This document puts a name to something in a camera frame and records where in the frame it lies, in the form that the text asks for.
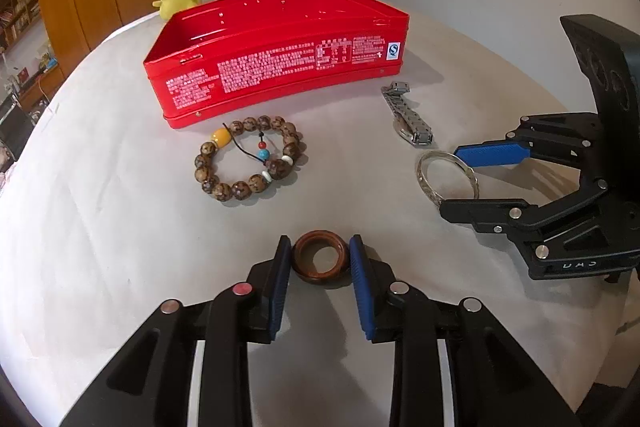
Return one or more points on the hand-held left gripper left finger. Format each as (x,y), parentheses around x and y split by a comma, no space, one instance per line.
(279,287)

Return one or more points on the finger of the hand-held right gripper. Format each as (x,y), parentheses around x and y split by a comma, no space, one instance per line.
(490,213)
(492,154)

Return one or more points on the red tin box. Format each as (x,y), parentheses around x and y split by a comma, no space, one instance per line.
(250,72)

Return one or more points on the wooden bookshelf with books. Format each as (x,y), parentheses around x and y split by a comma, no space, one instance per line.
(17,14)

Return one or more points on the silver bangle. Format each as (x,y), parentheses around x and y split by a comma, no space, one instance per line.
(421,174)

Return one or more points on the white tablecloth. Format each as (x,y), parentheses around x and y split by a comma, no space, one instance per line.
(125,232)

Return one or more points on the wooden desk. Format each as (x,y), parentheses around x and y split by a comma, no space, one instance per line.
(42,82)

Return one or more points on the black office chair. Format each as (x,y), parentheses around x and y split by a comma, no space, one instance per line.
(11,127)

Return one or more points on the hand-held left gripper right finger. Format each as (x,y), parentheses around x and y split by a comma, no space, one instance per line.
(361,292)

